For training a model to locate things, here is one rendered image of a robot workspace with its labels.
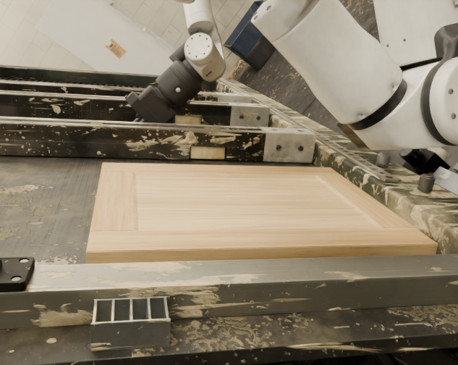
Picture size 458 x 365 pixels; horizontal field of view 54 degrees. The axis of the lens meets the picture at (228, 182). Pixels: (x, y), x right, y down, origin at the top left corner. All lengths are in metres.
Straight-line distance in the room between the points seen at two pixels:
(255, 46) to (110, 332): 4.71
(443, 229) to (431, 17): 0.34
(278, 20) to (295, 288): 0.27
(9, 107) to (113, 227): 0.82
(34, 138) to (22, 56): 5.23
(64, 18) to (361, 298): 4.31
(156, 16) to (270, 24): 5.58
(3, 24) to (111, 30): 1.95
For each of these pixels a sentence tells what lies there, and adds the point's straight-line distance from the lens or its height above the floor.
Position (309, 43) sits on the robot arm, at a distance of 0.39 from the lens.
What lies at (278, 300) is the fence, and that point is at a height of 1.13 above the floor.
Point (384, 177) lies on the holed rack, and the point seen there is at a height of 0.89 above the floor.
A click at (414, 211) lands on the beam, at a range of 0.76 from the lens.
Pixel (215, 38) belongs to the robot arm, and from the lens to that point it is 1.11.
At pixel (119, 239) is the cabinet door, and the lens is 0.59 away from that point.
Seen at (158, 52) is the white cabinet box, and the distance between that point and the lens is 4.59.
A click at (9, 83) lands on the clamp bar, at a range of 1.61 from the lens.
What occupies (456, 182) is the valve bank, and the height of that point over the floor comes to 0.74.
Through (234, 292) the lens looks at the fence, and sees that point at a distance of 0.47.
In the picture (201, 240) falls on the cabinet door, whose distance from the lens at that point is 0.59.
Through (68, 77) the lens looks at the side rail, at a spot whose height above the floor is 1.49.
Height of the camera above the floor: 1.40
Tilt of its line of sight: 21 degrees down
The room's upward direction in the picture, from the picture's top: 56 degrees counter-clockwise
